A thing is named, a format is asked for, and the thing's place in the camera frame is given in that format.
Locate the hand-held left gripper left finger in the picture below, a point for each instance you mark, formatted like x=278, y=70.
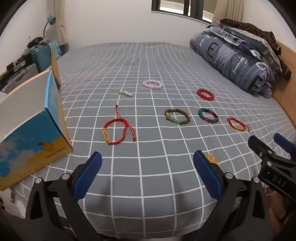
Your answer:
x=89, y=173

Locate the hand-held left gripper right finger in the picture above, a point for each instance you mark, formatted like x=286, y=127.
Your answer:
x=205, y=173

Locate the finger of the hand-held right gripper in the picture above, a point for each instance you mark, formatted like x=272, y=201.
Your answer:
x=284, y=143
x=261, y=148

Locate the blue and yellow cardboard box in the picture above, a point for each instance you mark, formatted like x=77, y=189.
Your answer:
x=30, y=136

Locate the person's right hand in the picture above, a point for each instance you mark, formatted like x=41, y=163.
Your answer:
x=279, y=208

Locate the wooden headboard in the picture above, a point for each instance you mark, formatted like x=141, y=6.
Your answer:
x=285, y=78

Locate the folded blue-grey striped quilt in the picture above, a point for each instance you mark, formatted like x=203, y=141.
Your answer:
x=233, y=60

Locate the grey suitcase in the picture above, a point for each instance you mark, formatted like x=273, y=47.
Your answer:
x=20, y=77

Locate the grey checked bed sheet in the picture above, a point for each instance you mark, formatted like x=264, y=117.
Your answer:
x=148, y=64

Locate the teal suitcase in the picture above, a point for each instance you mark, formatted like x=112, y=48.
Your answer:
x=42, y=56

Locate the light blue cloth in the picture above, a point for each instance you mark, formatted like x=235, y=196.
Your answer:
x=56, y=48

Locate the beige curtain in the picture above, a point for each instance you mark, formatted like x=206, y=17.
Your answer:
x=62, y=30
x=227, y=10

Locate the dark bag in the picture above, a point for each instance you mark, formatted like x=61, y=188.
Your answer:
x=37, y=41

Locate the blue desk lamp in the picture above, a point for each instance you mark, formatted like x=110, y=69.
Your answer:
x=50, y=20

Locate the dark framed window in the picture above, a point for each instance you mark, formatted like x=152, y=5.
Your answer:
x=175, y=8

